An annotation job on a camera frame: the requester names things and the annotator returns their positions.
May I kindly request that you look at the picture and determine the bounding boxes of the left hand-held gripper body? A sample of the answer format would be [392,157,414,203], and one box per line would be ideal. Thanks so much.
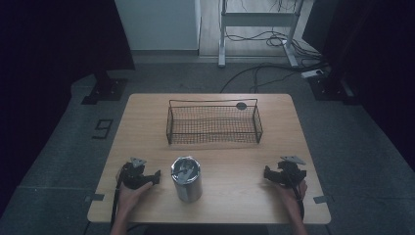
[115,157,155,191]

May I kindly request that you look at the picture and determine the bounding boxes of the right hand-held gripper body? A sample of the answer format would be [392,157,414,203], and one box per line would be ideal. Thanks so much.
[275,155,308,189]

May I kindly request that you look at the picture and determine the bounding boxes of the stainless steel cup with lid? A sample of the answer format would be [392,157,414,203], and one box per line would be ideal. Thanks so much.
[170,156,204,204]

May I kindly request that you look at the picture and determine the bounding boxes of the black wire mesh basket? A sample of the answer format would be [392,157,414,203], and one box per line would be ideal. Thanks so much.
[165,98,264,146]

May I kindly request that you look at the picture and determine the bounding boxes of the person's left hand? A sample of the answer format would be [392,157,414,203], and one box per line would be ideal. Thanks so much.
[116,181,155,213]

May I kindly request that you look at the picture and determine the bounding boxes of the person's right hand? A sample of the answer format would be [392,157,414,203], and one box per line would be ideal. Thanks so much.
[275,179,308,212]

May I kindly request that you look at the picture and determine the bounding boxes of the black stand base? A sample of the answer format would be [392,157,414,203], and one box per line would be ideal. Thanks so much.
[307,73,358,106]
[80,70,129,106]

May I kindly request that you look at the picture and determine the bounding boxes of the white power strip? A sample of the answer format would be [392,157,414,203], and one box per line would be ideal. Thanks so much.
[300,69,325,79]

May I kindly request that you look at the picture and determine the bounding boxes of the black curtain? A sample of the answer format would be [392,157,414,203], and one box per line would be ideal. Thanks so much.
[301,0,415,170]
[0,0,136,210]

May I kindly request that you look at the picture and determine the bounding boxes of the white cabinet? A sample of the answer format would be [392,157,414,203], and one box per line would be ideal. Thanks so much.
[114,0,203,53]

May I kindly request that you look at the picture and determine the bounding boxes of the right hand-held gripper cable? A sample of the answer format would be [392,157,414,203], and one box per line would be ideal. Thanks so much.
[286,170,306,221]

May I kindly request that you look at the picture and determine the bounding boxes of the hand-held gripper cable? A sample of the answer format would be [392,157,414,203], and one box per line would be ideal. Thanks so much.
[286,170,306,221]
[110,164,126,228]

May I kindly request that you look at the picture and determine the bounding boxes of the left hand-held gripper cable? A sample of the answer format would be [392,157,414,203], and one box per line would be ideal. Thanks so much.
[110,164,126,228]

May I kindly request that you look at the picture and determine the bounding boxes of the black floor cables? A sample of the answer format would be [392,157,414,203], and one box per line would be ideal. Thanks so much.
[219,28,331,94]

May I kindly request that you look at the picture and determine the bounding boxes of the white desk frame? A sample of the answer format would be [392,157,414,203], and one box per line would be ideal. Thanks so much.
[217,0,307,69]

